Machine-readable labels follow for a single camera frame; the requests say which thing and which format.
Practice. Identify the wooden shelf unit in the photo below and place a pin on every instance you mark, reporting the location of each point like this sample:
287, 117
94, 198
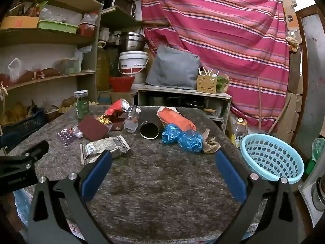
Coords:
45, 34

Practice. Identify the white plastic bucket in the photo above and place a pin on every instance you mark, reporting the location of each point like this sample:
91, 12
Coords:
133, 61

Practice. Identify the red and gold packet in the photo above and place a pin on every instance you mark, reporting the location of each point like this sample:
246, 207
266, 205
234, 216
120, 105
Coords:
104, 120

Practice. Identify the blue plastic bag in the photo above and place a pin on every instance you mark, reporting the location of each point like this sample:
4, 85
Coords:
189, 139

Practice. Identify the green plastic tray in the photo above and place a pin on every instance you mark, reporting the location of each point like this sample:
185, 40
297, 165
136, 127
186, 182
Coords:
55, 28

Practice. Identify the red striped hanging cloth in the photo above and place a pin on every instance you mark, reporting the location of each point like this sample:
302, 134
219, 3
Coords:
215, 30

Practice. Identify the crumpled clear wrapper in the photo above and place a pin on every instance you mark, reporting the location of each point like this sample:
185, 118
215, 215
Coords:
77, 132

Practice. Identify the grey door with wooden frame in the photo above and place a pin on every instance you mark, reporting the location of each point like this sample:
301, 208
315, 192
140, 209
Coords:
312, 68

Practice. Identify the dark blue plastic crate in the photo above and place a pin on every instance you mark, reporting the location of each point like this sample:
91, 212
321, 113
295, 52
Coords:
22, 127

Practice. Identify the red plastic basket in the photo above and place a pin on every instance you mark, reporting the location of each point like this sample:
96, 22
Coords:
121, 83

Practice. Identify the white plastic bag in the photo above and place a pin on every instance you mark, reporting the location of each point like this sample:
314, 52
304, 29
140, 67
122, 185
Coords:
14, 68

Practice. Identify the colourful snack packets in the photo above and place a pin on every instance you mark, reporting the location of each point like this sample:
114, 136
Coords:
33, 9

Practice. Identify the person's left hand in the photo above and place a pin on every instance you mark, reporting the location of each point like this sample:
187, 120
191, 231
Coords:
11, 211

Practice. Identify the orange cardboard box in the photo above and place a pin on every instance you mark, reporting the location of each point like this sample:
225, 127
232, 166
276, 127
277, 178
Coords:
17, 22

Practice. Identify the light blue plastic basket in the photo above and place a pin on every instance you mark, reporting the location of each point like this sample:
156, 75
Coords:
273, 157

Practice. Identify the dark red flat packet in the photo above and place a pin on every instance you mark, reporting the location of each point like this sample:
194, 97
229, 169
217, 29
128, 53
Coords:
92, 128

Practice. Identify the stainless steel kettle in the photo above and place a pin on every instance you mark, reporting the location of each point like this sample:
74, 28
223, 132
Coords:
320, 195

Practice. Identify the pile of cardboard pieces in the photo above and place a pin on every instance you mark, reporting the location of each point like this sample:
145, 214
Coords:
294, 122

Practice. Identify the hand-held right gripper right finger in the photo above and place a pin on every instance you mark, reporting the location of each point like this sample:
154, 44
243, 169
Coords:
231, 175

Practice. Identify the brown crumpled paper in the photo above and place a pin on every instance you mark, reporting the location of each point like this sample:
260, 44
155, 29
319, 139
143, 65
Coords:
210, 146

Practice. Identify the hanging beige bundle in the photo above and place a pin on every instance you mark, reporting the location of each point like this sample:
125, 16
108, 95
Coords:
293, 42

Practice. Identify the stainless steel pot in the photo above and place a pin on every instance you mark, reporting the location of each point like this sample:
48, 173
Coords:
132, 42

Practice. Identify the small oil bottle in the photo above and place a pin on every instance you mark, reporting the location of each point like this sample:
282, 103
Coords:
238, 136

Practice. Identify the wooden stick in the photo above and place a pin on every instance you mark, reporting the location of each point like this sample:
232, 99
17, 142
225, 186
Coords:
259, 101

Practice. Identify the bag of green vegetables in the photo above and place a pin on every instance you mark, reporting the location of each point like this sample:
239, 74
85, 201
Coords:
223, 82

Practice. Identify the white plastic bottle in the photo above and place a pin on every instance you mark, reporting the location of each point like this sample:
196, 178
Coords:
104, 34

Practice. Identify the small red mesh basket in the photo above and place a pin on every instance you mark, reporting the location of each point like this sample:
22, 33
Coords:
86, 29

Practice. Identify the green jar with silver lid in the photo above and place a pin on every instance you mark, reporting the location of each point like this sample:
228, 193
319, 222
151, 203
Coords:
81, 106

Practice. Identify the low grey cabinet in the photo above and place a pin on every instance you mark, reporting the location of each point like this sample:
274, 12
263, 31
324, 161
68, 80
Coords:
177, 91

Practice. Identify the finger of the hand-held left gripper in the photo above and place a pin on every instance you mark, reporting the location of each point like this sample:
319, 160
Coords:
28, 153

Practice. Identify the bamboo utensil holder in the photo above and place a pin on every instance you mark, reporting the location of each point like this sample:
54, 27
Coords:
206, 84

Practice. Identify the blue floral tablecloth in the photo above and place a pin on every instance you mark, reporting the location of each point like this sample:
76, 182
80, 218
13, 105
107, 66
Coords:
21, 205

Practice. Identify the clear plastic bag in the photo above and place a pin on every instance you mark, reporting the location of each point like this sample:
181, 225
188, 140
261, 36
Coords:
58, 15

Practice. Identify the clear plastic container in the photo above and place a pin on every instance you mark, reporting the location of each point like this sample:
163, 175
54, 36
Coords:
67, 66

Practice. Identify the red foil snack bag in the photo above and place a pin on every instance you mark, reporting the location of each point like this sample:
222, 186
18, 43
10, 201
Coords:
115, 106

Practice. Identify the black metal can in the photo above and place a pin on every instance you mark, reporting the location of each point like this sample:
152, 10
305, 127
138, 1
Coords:
149, 118

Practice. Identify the toaster oven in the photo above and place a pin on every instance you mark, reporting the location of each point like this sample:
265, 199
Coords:
124, 2

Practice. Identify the bundle of chopsticks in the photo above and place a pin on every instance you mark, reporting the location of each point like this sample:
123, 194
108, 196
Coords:
203, 71

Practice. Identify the purple pill blister pack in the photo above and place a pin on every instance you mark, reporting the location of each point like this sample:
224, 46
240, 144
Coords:
65, 137

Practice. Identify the silver and black wrapper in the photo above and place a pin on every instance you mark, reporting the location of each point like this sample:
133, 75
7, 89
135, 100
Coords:
106, 146

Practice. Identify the grey fabric cover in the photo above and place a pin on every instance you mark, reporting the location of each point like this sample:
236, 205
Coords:
172, 68

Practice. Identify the green plastic bag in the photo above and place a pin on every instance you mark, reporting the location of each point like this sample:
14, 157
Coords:
318, 150

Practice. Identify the clear plastic jar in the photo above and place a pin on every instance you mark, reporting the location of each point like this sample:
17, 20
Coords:
132, 120

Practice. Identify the brown and blue cardboard box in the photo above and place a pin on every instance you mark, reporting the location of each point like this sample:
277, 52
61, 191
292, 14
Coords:
119, 96

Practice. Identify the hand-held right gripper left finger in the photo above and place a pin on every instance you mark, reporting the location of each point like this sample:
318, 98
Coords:
97, 175

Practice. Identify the large yellow oil bottle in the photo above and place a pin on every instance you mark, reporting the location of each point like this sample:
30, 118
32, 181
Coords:
102, 68

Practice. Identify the orange cloth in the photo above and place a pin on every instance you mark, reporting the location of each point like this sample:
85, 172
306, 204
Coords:
175, 120

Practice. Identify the yellow egg carton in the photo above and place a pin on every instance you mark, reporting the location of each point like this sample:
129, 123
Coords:
62, 109

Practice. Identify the sweet potato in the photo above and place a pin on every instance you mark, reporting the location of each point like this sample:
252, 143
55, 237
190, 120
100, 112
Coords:
48, 72

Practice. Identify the hanging cardboard sheet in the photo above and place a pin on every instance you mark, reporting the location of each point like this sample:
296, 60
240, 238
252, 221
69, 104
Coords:
290, 15

